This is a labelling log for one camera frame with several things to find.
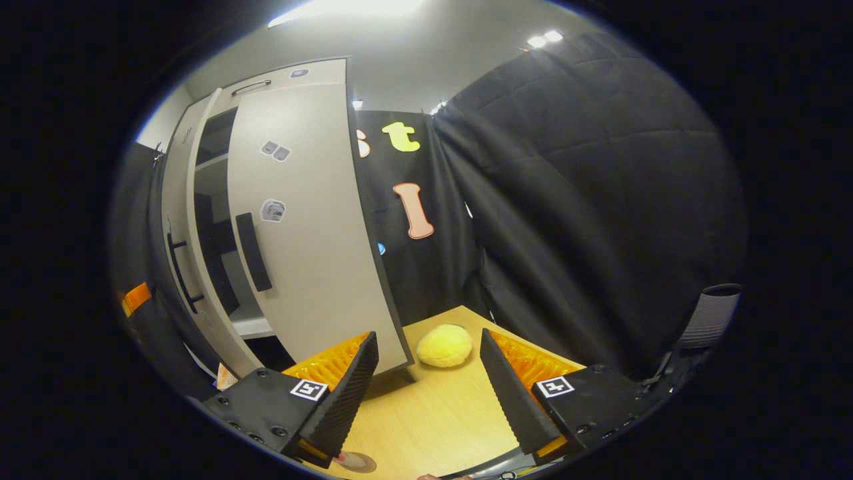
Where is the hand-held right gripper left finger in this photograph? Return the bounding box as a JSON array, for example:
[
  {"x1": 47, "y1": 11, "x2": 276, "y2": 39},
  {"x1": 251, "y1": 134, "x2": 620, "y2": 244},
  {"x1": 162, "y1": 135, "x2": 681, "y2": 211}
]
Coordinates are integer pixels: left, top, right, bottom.
[{"x1": 203, "y1": 331, "x2": 379, "y2": 467}]

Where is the black backdrop cloth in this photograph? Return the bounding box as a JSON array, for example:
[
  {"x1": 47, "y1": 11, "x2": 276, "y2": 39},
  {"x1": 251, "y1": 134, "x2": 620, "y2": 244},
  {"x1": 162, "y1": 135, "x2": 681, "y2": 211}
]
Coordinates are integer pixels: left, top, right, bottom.
[{"x1": 110, "y1": 30, "x2": 747, "y2": 401}]

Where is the grey cabinet shelf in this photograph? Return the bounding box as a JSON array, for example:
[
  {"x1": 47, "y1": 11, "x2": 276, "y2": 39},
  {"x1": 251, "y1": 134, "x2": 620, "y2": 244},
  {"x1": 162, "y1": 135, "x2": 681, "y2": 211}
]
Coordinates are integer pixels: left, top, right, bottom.
[{"x1": 195, "y1": 152, "x2": 231, "y2": 175}]

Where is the grey cabinet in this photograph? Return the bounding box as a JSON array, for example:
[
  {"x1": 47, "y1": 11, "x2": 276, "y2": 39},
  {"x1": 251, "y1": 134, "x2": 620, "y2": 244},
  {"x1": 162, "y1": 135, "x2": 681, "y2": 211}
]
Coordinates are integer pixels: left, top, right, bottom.
[{"x1": 160, "y1": 57, "x2": 414, "y2": 381}]

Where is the grey mesh office chair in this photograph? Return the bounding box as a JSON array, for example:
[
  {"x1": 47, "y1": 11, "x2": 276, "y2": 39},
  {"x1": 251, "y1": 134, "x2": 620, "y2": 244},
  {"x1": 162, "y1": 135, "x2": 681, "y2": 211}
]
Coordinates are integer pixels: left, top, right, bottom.
[{"x1": 640, "y1": 283, "x2": 742, "y2": 387}]

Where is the grey cabinet drawer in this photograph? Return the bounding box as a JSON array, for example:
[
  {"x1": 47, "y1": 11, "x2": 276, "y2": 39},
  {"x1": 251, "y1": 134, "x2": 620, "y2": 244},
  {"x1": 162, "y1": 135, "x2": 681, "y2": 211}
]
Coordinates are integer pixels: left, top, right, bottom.
[{"x1": 210, "y1": 59, "x2": 349, "y2": 101}]

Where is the grey cabinet door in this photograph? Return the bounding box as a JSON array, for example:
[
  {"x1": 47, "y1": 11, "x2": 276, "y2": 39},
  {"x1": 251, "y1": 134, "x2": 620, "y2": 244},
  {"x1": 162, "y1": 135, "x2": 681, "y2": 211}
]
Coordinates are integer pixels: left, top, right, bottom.
[
  {"x1": 227, "y1": 81, "x2": 414, "y2": 374},
  {"x1": 160, "y1": 89, "x2": 264, "y2": 379}
]

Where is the large ceiling light panel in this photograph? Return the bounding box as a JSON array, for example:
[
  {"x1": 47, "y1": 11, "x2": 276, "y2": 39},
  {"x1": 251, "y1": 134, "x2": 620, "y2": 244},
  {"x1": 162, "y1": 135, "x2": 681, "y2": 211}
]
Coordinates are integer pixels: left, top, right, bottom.
[{"x1": 267, "y1": 0, "x2": 427, "y2": 29}]

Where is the round brown coaster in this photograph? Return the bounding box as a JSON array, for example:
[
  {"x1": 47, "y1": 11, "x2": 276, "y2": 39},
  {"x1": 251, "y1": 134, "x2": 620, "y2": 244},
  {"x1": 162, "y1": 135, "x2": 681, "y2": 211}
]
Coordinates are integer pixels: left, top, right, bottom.
[{"x1": 333, "y1": 451, "x2": 378, "y2": 474}]

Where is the yellow plush toy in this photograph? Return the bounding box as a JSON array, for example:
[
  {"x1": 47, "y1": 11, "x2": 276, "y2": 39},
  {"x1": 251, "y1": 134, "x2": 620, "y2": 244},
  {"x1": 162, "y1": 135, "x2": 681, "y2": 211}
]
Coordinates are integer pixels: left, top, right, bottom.
[{"x1": 417, "y1": 324, "x2": 474, "y2": 369}]

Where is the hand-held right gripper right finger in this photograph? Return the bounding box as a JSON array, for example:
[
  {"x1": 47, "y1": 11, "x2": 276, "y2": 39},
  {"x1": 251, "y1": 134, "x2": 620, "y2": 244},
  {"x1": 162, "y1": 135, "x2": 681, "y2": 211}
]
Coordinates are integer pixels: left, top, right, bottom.
[{"x1": 480, "y1": 328, "x2": 670, "y2": 464}]

